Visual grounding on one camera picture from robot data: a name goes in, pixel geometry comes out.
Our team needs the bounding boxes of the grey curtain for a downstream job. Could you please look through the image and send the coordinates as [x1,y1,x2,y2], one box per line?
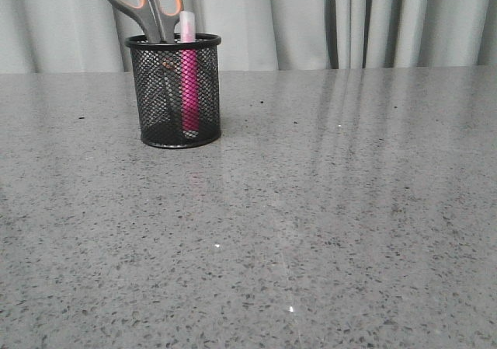
[1,0,496,74]

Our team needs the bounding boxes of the grey orange scissors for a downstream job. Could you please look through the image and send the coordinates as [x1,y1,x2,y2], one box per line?
[108,0,183,137]

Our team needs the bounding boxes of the pink highlighter pen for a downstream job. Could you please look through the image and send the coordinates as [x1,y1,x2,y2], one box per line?
[179,11,199,139]

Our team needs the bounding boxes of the black mesh pen cup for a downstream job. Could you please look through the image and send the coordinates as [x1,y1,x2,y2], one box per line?
[125,33,221,149]

